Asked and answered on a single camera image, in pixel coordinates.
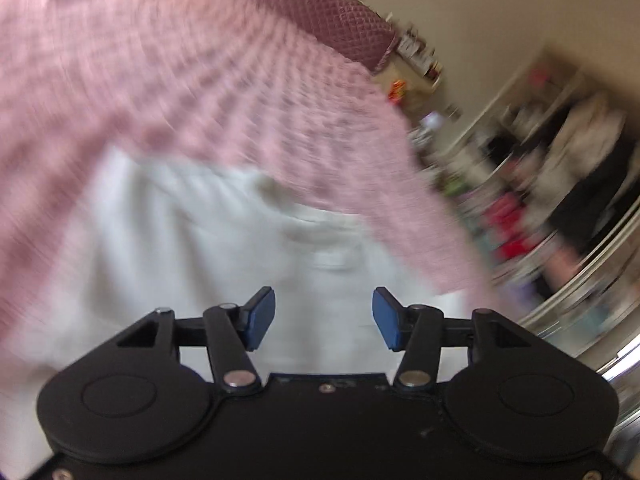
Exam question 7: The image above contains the white printed t-shirt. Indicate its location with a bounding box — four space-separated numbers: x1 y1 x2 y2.
1 151 468 479

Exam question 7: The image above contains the red snack bag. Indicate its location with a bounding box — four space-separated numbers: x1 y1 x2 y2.
387 79 407 105

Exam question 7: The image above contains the white open wardrobe shelving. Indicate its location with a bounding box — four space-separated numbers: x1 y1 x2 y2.
408 48 639 356

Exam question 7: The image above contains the maroon quilted headboard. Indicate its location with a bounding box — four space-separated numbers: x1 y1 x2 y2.
255 0 398 74

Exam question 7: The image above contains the pink fluffy bed blanket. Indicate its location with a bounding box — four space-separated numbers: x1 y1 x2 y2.
0 0 507 340

